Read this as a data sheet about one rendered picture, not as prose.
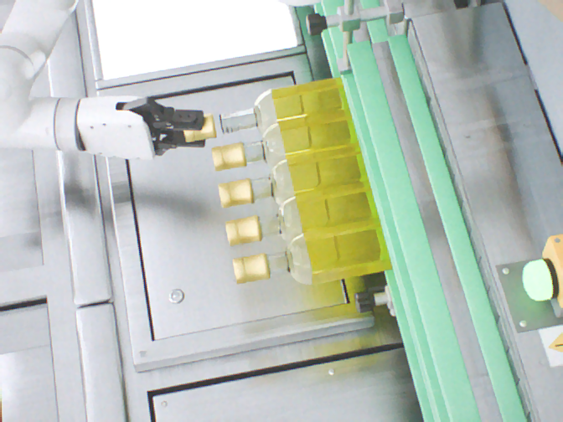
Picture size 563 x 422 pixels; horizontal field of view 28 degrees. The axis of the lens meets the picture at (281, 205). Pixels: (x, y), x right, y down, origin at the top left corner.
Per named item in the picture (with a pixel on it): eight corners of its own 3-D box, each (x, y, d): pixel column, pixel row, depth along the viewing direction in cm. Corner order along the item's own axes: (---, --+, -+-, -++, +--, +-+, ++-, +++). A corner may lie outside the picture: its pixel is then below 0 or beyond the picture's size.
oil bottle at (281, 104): (396, 87, 162) (251, 113, 161) (398, 64, 157) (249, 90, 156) (405, 119, 159) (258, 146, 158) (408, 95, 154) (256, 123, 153)
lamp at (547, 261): (541, 269, 125) (515, 274, 125) (549, 250, 121) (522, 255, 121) (554, 305, 123) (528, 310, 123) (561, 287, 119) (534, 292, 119)
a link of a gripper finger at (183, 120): (153, 130, 154) (202, 131, 154) (151, 117, 152) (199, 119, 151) (157, 110, 156) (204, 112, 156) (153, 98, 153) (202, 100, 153)
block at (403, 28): (443, 33, 155) (394, 41, 155) (450, -13, 147) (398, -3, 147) (450, 53, 154) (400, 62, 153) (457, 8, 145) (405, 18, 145)
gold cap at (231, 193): (250, 186, 153) (219, 191, 153) (249, 172, 150) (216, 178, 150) (255, 208, 152) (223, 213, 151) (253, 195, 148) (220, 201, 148)
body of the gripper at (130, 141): (78, 166, 160) (155, 168, 159) (63, 126, 151) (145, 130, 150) (85, 122, 164) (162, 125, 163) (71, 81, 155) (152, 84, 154)
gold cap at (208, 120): (214, 121, 159) (183, 127, 159) (211, 107, 156) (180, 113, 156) (218, 142, 157) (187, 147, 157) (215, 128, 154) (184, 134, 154)
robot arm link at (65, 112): (64, 166, 160) (84, 166, 160) (51, 131, 152) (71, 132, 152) (73, 121, 164) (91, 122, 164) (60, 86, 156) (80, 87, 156)
